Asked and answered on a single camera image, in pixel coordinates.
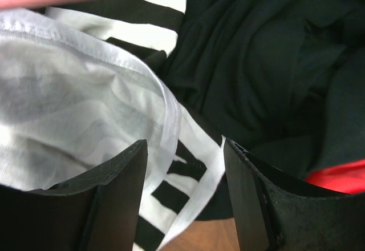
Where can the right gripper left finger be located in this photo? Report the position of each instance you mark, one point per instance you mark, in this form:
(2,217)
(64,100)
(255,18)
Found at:
(96,210)

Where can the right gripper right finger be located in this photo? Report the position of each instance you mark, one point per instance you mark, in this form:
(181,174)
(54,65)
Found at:
(275,211)

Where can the black white striped tank top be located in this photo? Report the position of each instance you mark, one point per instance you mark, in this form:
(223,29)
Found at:
(79,85)

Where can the red tank top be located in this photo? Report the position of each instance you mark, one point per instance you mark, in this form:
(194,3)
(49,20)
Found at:
(346,178)

